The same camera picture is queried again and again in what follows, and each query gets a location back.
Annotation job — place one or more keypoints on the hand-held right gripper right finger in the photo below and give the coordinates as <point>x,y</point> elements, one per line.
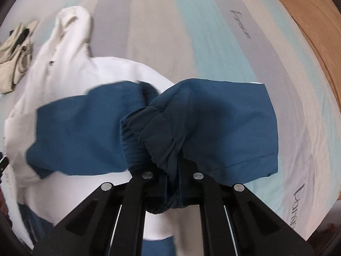
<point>206,189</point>

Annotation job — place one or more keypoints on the striped bed sheet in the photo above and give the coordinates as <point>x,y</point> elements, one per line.
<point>186,32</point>

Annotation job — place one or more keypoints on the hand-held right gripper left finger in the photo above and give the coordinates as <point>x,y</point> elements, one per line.
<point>140,189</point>

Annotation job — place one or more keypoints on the dark blue pants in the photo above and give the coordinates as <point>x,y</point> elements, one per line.
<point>80,128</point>

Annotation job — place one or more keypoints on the beige jacket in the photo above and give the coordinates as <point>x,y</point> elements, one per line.
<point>14,56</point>

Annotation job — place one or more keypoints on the white hooded sweatshirt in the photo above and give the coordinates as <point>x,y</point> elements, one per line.
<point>61,66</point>

